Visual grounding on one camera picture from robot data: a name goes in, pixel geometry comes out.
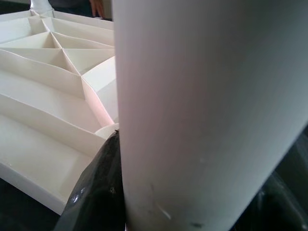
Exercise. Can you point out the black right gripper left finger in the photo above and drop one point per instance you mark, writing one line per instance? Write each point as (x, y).
(96, 192)

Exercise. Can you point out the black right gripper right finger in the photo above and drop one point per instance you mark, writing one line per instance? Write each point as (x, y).
(291, 211)

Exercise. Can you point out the white plastic table top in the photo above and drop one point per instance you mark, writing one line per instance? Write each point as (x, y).
(36, 108)

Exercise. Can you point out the person bare hand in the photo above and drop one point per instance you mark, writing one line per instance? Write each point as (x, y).
(97, 7)

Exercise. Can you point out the person in dark clothes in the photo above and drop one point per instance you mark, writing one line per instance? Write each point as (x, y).
(72, 7)

